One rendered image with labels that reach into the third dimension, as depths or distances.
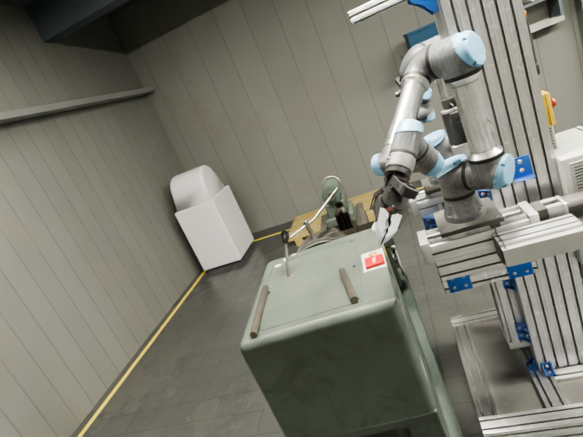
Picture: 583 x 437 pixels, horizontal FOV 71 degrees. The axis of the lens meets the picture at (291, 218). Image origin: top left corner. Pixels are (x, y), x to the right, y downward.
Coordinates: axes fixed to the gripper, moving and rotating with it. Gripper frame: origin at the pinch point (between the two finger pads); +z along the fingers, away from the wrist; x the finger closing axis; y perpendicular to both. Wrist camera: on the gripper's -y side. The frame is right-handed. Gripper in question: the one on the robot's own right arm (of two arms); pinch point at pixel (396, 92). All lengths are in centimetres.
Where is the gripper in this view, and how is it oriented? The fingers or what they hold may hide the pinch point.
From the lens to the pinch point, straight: 266.6
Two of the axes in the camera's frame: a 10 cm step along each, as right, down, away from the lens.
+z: -1.6, -2.4, 9.6
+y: 5.0, 8.2, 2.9
